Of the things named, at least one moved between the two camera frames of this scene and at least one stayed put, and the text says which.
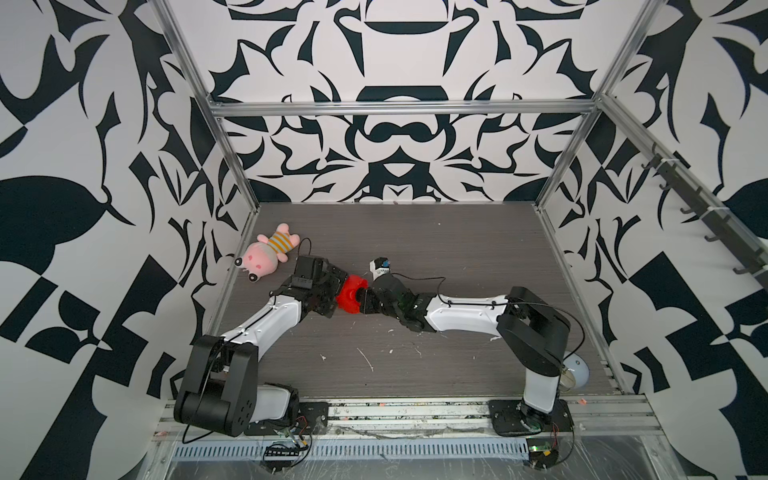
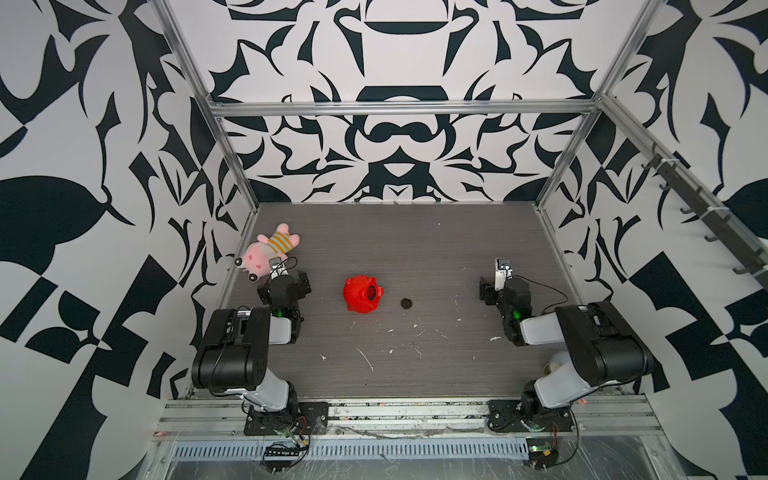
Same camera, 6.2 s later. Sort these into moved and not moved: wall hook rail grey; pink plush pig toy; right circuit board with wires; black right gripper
Moved: black right gripper
Not moved: wall hook rail grey; right circuit board with wires; pink plush pig toy
